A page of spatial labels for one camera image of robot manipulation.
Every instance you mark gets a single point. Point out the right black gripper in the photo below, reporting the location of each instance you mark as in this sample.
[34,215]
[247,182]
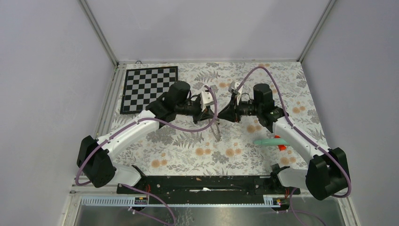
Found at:
[229,112]

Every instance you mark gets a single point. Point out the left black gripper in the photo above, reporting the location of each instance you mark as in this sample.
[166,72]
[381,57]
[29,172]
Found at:
[208,114]

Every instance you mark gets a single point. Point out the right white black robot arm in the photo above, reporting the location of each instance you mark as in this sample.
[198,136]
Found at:
[327,169]

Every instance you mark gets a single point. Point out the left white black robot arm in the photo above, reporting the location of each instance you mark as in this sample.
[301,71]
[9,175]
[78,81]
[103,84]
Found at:
[96,158]

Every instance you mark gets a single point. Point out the floral table mat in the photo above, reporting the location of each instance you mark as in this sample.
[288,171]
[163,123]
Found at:
[169,151]

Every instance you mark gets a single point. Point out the teal cylindrical tool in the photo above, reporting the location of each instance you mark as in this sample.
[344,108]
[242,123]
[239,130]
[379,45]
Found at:
[271,142]

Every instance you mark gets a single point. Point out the orange plastic piece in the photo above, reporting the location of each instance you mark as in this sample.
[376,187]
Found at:
[281,146]

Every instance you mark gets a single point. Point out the black white checkerboard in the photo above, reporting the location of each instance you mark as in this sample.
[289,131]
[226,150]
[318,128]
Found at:
[144,85]

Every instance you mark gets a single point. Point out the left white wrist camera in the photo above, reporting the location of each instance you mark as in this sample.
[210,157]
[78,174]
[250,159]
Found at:
[207,98]

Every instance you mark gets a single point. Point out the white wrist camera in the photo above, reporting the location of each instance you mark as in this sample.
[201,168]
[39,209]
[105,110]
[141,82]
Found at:
[236,93]
[207,98]

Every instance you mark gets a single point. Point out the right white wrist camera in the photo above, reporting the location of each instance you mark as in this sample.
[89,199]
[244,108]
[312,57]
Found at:
[236,93]

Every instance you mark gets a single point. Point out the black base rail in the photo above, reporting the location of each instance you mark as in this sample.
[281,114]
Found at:
[187,186]

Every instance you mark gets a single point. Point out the slotted cable duct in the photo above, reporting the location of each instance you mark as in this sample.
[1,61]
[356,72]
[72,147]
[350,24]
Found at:
[200,200]

